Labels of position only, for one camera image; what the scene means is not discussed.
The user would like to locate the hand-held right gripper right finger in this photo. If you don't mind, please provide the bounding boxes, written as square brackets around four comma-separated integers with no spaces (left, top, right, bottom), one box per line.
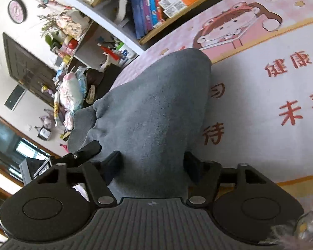
[183,151,274,209]

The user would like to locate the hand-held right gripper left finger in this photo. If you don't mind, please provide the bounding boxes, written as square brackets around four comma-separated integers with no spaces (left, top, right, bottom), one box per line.
[38,150,121,209]

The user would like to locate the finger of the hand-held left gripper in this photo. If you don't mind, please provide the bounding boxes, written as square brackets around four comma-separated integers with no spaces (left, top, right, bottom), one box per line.
[58,140,103,165]

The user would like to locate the grey sweatshirt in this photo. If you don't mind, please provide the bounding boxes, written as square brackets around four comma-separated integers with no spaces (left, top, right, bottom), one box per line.
[66,48,212,200]

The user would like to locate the wooden framed window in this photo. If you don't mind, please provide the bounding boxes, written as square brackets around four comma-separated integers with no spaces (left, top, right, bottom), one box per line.
[0,108,61,188]

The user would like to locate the small purple plush toy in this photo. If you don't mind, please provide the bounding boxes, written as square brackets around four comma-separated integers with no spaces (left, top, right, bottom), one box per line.
[39,109,56,130]

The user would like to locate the plush toy in plastic bag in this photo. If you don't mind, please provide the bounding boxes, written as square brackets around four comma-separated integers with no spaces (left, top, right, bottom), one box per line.
[53,71,88,115]

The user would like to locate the dark brown bag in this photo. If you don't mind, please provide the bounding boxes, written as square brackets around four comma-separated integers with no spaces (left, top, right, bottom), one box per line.
[85,68,123,105]

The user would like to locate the dark door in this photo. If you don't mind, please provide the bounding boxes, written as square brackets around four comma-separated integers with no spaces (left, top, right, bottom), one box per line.
[3,32,59,108]

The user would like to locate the red figurine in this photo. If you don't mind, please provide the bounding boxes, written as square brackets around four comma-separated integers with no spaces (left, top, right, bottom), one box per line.
[100,45,120,58]

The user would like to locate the pink cartoon printed table mat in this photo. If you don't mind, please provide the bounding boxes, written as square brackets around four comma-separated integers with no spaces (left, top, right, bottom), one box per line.
[76,0,313,204]

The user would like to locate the white pen cup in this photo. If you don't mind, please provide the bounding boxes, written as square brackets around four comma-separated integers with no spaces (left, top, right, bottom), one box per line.
[117,43,137,63]

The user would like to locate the white side shelf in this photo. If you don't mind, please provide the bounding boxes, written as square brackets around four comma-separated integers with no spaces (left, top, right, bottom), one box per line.
[29,0,146,66]

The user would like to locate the group of small shelf ornaments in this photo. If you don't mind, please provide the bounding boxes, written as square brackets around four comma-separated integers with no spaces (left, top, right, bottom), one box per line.
[37,0,94,65]

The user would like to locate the clear plastic wrap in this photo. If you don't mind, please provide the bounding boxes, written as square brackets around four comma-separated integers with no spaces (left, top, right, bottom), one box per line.
[271,203,313,250]

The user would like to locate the wooden bookshelf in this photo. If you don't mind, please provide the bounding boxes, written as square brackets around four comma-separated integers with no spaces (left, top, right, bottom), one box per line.
[45,0,251,52]

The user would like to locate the row of colourful books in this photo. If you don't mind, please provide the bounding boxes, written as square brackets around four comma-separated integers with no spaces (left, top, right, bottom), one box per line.
[115,0,217,39]

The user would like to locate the grey wall panel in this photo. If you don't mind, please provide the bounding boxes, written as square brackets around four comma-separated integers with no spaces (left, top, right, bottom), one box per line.
[4,85,27,111]

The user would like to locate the round pink wall clock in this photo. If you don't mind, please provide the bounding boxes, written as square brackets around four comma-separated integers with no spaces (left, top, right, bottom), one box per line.
[7,0,28,25]

